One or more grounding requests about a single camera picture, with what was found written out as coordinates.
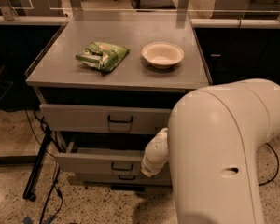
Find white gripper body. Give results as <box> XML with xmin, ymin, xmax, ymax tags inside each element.
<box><xmin>141</xmin><ymin>155</ymin><xmax>168</xmax><ymax>177</ymax></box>

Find grey drawer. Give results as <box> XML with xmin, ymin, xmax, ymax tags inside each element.
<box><xmin>55</xmin><ymin>142</ymin><xmax>144</xmax><ymax>175</ymax></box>
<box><xmin>40</xmin><ymin>104</ymin><xmax>171</xmax><ymax>134</ymax></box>
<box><xmin>76</xmin><ymin>174</ymin><xmax>172</xmax><ymax>186</ymax></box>

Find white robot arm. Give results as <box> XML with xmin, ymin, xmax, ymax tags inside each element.
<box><xmin>141</xmin><ymin>79</ymin><xmax>280</xmax><ymax>224</ymax></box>

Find grey bottom drawer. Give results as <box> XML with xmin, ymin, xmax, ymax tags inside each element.
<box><xmin>76</xmin><ymin>174</ymin><xmax>172</xmax><ymax>186</ymax></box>

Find grey top drawer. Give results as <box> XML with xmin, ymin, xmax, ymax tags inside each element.
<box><xmin>40</xmin><ymin>104</ymin><xmax>171</xmax><ymax>134</ymax></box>

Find grey drawer cabinet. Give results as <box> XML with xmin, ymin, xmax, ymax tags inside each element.
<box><xmin>24</xmin><ymin>10</ymin><xmax>213</xmax><ymax>161</ymax></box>

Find white paper bowl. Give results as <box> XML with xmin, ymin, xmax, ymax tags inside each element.
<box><xmin>142</xmin><ymin>42</ymin><xmax>184</xmax><ymax>69</ymax></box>

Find green snack bag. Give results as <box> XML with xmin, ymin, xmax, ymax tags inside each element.
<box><xmin>76</xmin><ymin>42</ymin><xmax>130</xmax><ymax>72</ymax></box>

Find black cables at left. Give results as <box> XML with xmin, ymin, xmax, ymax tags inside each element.
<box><xmin>23</xmin><ymin>109</ymin><xmax>66</xmax><ymax>224</ymax></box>

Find black floor cable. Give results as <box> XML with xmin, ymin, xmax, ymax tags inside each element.
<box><xmin>259</xmin><ymin>142</ymin><xmax>280</xmax><ymax>187</ymax></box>

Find black table leg frame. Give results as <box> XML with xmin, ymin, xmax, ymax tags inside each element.
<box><xmin>0</xmin><ymin>128</ymin><xmax>51</xmax><ymax>202</ymax></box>

